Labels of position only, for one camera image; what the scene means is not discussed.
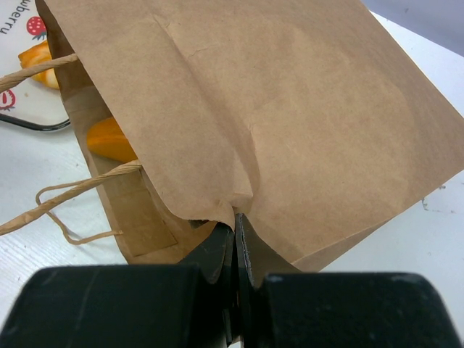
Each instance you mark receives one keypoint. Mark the orange fake bread loaf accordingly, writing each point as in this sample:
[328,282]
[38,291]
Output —
[106,139]

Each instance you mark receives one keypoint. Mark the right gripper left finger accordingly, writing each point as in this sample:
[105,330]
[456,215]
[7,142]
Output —
[180,305]

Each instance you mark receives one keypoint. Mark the brown paper bag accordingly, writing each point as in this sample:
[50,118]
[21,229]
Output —
[306,116]

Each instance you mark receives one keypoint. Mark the braided fake bread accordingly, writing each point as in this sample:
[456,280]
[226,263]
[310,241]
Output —
[36,55]

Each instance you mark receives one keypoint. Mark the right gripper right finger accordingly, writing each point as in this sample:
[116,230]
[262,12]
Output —
[284,307]

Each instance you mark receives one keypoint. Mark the strawberry pattern tray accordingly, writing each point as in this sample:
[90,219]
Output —
[25,102]

